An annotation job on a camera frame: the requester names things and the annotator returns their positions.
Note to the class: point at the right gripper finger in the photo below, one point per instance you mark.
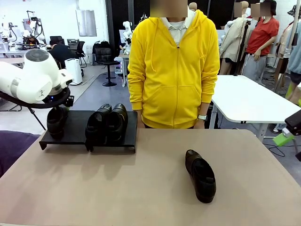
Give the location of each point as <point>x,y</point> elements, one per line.
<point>283,139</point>
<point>298,148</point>

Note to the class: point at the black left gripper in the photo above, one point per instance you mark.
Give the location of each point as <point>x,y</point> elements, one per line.
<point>61,104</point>

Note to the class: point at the black loafer with metal bit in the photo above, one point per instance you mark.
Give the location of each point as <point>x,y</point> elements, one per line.
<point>55,127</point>

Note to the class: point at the black smooth leather shoe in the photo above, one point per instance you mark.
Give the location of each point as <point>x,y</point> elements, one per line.
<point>96,127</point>

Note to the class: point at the black plain slip-on shoe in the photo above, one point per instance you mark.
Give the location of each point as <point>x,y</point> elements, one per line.
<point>202,181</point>

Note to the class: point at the person's left forearm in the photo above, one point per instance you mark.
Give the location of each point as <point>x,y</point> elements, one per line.
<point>209,89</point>

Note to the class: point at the person's right forearm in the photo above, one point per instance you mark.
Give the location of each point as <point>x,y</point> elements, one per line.
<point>135,91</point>

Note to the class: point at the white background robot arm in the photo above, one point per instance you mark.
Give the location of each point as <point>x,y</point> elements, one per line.
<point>35,26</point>

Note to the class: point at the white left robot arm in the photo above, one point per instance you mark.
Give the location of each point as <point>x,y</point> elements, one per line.
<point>33,75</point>

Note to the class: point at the person's left hand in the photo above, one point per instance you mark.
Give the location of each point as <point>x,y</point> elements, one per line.
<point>200,124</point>

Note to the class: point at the black tripod leg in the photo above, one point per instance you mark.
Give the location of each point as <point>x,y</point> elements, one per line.
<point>37,118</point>

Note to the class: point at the white air purifier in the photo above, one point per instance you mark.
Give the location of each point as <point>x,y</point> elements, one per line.
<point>73,70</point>

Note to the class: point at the white table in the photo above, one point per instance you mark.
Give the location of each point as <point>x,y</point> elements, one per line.
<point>247,99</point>

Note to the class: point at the seated person in black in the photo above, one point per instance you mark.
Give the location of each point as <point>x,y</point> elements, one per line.
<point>61,53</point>

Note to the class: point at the black mesh office chair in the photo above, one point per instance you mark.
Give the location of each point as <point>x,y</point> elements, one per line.
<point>81,50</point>

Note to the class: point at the black padded office chair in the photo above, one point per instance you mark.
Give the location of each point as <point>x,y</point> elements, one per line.
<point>103,56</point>

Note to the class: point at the dark purple cloth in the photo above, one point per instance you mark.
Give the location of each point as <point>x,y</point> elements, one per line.
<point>16,150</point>

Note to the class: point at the silver wristwatch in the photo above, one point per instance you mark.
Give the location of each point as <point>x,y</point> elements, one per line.
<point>202,117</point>

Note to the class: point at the small white robot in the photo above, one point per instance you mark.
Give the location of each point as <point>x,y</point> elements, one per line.
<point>127,33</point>

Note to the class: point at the person in yellow hoodie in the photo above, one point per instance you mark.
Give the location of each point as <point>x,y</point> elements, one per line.
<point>169,82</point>

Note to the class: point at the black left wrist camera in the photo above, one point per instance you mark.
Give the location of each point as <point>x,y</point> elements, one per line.
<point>70,100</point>

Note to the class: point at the grey wall panel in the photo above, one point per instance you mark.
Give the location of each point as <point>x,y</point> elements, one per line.
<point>86,22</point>

